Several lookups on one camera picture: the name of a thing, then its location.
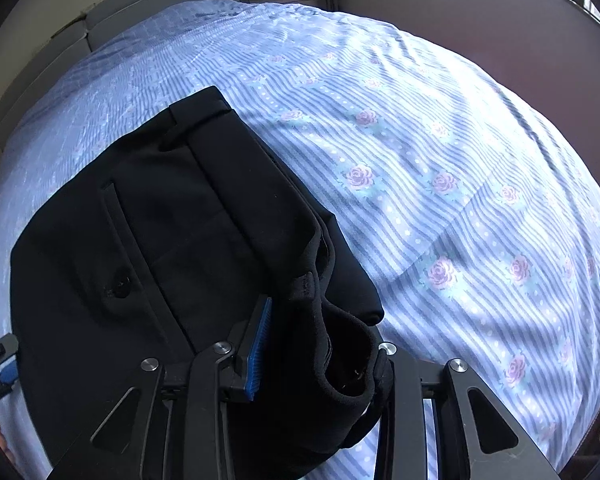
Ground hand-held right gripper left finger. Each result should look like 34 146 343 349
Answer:
45 296 274 480

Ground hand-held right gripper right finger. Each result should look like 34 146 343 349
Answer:
365 342 562 480

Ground black pants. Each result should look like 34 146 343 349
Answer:
10 85 386 480

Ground blue floral striped bed sheet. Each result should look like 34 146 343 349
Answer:
0 0 600 480

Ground upholstered bed headboard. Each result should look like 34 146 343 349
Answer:
0 0 243 147

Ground white nightstand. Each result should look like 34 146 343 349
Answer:
256 0 322 10

